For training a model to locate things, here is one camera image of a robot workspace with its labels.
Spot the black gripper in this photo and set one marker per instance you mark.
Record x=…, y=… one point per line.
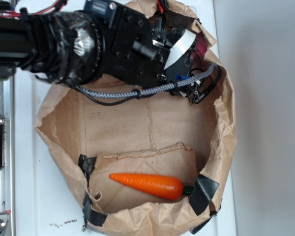
x=128, y=48

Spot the black tape-wrapped robot arm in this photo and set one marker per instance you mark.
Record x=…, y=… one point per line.
x=58, y=46

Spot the brown paper bag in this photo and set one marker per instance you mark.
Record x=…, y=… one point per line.
x=161, y=135

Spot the black tape piece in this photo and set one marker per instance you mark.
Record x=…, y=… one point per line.
x=87, y=164
x=203, y=193
x=96, y=218

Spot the orange toy carrot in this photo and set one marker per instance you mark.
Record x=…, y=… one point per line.
x=166, y=187

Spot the aluminium extrusion rail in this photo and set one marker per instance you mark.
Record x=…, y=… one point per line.
x=7, y=196

